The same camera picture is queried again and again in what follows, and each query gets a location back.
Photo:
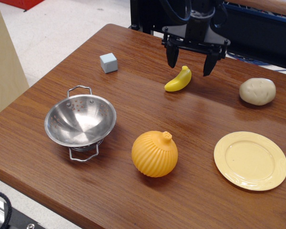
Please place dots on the red box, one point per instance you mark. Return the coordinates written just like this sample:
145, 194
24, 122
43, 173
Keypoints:
22, 4

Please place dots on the grey cube block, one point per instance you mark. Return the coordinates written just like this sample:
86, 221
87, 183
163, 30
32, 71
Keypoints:
109, 63

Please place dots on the small metal colander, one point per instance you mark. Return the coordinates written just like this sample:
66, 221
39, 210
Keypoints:
80, 122

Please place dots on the light wooden panel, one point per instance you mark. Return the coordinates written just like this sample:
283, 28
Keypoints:
13, 82

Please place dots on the beige toy potato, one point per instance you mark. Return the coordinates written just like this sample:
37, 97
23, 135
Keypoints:
257, 91

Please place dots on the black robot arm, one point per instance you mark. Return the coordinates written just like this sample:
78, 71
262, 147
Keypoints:
190, 5

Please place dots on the yellow toy banana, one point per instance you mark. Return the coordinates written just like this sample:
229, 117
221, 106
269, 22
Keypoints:
180, 81

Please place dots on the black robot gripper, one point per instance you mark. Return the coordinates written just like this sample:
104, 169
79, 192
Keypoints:
197, 36

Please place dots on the pale yellow plate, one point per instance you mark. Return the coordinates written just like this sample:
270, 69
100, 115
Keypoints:
250, 161

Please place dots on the orange plastic toy onion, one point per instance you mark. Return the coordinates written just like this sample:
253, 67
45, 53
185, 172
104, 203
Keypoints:
155, 153

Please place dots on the black metal frame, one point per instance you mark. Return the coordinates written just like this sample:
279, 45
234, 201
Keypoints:
254, 31

